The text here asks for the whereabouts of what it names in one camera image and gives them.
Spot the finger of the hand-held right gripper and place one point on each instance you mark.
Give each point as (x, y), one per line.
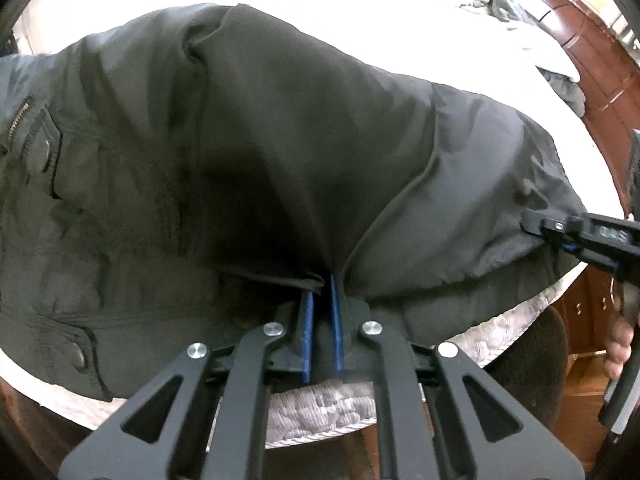
(550, 225)

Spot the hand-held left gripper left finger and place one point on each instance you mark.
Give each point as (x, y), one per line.
(307, 330)

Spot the person's right hand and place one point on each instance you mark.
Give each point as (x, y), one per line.
(619, 340)

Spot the brown wooden headboard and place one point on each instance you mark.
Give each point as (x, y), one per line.
(590, 45)

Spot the dark grey jacket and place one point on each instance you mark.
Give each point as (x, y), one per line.
(280, 160)

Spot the white quilted leaf-print mattress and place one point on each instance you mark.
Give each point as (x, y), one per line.
(320, 410)

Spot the brown wooden nightstand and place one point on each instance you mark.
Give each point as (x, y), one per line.
(585, 310)

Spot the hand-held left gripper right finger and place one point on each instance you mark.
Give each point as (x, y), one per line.
(336, 330)

